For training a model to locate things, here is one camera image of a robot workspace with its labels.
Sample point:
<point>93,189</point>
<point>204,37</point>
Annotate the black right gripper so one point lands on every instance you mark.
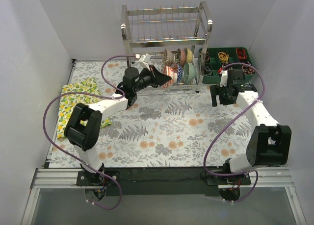
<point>215,95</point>

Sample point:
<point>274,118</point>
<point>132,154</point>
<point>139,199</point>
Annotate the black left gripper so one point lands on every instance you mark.
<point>154,76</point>

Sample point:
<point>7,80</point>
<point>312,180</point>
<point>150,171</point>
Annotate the orange floral patterned bowl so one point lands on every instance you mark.
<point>169,72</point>

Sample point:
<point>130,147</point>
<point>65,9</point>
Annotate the orange geometric patterned bowl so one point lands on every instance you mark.
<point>178,70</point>

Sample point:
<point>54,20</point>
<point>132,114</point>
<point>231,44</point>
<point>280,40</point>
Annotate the small purple patterned bowl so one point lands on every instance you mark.
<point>168,58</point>

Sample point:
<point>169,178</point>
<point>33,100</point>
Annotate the black leaf patterned bowl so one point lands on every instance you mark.
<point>180,57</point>

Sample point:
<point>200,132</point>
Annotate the mint green bowl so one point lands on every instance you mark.
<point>189,72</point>

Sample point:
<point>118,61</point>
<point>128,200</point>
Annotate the yellow and teal patterned bowl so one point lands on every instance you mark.
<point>189,55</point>

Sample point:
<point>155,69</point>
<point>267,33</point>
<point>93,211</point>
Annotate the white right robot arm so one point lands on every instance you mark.
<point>270,141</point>

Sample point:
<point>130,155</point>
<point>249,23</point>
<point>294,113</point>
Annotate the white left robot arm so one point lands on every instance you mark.
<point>83,127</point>

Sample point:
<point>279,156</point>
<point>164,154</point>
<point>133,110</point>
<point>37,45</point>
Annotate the stainless steel dish rack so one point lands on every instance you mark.
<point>153,29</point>

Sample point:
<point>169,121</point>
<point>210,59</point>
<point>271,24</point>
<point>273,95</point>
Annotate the green compartment organizer tray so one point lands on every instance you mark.
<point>217,58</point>

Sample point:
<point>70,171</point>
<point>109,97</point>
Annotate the floral patterned table mat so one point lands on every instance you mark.
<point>174,128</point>

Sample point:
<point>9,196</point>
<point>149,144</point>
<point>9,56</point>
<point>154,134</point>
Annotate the lemon print cloth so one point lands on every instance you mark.
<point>68,102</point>

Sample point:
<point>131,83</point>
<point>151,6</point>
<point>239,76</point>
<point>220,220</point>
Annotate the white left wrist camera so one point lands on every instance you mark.
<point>143,60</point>

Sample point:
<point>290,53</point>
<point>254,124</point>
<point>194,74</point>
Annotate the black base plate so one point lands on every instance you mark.
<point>168,181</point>

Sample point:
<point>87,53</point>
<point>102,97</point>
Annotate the aluminium front rail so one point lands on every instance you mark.
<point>66,178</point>

